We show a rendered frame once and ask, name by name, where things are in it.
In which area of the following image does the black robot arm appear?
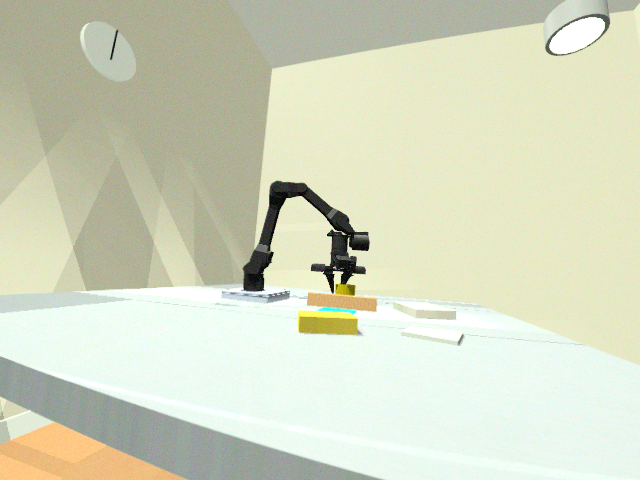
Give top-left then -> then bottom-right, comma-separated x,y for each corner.
240,180 -> 370,292

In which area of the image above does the light wooden plank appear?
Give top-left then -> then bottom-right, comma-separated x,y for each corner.
307,292 -> 377,312

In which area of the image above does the yellow rectangular block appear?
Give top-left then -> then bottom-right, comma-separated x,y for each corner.
298,310 -> 358,334

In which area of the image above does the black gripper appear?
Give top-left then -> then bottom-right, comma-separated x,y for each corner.
311,249 -> 366,294

